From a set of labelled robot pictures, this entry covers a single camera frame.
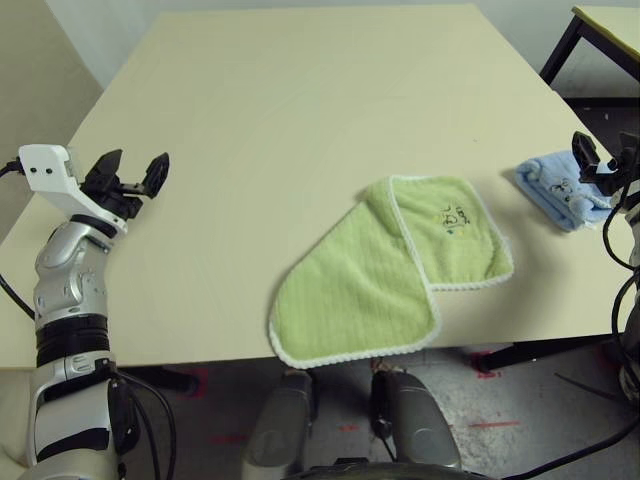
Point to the grey robot leg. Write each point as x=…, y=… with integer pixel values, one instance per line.
x=275, y=430
x=415, y=425

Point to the grey right robot leg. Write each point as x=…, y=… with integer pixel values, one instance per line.
x=415, y=425

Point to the dark robot waist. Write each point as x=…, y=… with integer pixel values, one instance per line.
x=375, y=472

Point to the green terry towel white trim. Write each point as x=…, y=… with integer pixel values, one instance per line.
x=350, y=280

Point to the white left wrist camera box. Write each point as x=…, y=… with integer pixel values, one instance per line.
x=50, y=175

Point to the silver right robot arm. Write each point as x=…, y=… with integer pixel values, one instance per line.
x=634, y=215

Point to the black table foot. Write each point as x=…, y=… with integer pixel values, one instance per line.
x=525, y=352

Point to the side table black frame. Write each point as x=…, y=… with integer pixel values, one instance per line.
x=615, y=35

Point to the grey left robot leg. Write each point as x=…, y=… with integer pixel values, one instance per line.
x=275, y=430

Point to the folded light blue towel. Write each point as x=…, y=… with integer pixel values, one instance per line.
x=545, y=185

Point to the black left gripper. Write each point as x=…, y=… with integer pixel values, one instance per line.
x=117, y=197

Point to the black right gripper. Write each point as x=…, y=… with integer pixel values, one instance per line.
x=620, y=177

